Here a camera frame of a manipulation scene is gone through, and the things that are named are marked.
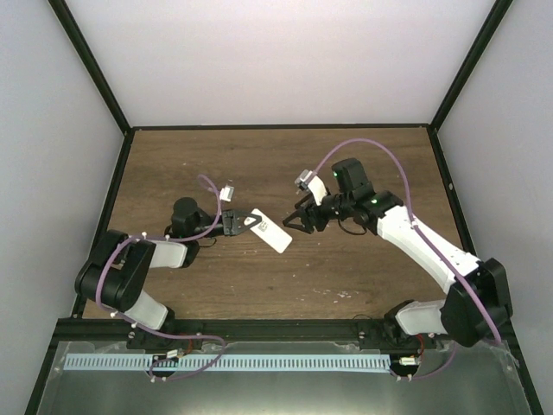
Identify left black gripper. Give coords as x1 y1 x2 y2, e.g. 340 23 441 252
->
191 210 261 240

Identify white remote control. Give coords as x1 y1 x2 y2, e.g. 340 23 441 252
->
251 208 293 254

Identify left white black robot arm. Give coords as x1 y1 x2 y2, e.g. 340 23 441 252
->
74 197 263 349

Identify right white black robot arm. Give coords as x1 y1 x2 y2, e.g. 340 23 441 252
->
283 158 512 348

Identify metal front plate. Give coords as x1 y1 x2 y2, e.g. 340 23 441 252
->
38 342 531 414

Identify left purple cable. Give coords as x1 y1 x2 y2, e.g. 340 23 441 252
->
94 174 228 384

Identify purple cable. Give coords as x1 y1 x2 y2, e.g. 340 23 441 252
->
94 174 228 384
315 137 503 382

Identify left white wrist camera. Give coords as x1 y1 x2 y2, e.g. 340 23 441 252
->
219 185 235 202

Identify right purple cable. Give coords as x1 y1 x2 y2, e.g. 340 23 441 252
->
315 137 503 382

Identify light blue slotted cable duct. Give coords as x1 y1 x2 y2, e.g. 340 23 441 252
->
63 354 391 373

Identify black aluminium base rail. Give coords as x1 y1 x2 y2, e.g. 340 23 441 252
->
55 317 513 351

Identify black enclosure frame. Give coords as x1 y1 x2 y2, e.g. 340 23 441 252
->
23 0 545 415

